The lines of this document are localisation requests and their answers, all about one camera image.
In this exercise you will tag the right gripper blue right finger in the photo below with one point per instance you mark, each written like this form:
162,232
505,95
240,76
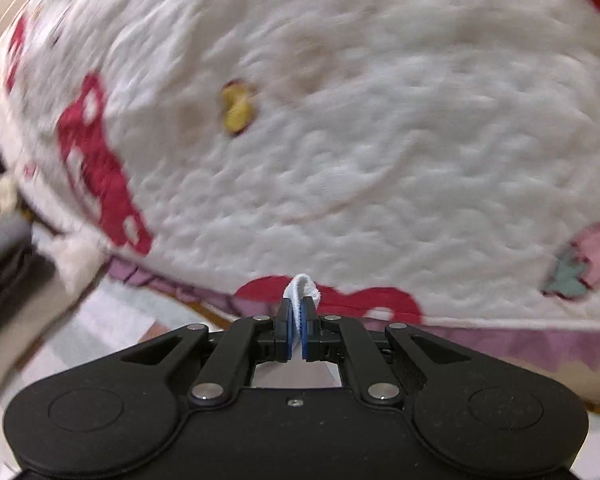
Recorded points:
345,342

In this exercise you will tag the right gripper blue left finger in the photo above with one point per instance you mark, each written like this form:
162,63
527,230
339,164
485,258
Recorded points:
232,356

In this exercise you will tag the white t-shirt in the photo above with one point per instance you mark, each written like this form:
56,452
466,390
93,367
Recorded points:
302,289

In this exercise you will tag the checkered happy dog blanket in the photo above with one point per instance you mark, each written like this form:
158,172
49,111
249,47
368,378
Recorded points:
112,317

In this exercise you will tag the folded cream garment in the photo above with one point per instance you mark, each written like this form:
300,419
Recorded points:
78,262

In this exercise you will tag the red bear quilted blanket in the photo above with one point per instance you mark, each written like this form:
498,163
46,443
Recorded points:
434,162

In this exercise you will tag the folded dark knit garment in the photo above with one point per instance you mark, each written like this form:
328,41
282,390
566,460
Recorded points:
22,273

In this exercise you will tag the folded grey garment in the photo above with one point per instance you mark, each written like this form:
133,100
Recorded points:
15,234

